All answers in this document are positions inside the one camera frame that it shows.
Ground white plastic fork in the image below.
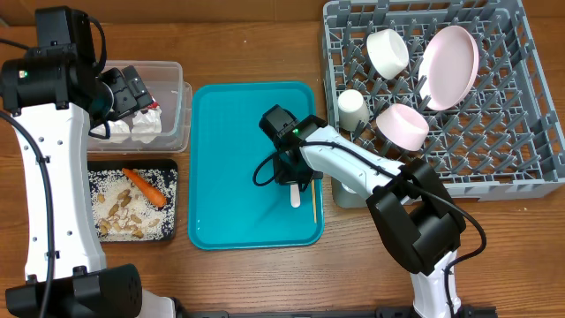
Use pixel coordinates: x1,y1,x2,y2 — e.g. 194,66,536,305
290,184,301,208

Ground white tissue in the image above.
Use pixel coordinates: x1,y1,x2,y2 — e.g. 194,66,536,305
132,107,162,144
91,120,131,143

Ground white plastic cup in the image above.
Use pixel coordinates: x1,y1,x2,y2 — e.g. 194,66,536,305
337,89,370,132

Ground orange carrot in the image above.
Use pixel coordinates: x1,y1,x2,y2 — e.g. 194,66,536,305
122,168,167,208

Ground small pink bowl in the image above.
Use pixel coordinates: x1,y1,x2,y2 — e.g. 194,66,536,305
375,103,429,151

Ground rice and peanut leftovers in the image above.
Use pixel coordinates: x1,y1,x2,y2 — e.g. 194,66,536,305
87,168,178,242

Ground white bowl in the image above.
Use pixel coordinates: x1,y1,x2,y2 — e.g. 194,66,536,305
365,29,409,80

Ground pink plate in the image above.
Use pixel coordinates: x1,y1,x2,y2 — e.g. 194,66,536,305
418,26,479,111

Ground red snack wrapper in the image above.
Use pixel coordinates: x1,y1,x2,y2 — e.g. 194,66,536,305
148,100,159,110

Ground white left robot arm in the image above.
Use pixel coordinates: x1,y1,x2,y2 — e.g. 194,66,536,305
1,6,185,317

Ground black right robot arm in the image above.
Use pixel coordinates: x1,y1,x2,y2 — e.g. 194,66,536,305
259,105,466,317

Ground grey dishwasher rack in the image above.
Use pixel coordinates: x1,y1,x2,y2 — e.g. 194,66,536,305
321,0,564,201

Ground wooden chopstick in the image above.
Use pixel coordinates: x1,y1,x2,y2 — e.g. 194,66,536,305
311,180,318,224

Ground clear plastic bin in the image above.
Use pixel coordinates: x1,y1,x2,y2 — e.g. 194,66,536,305
87,60,192,154

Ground teal plastic tray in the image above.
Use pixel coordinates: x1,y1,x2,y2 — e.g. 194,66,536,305
188,81,325,251

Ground black plastic tray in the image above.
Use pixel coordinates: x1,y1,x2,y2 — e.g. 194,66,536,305
87,158,179,243

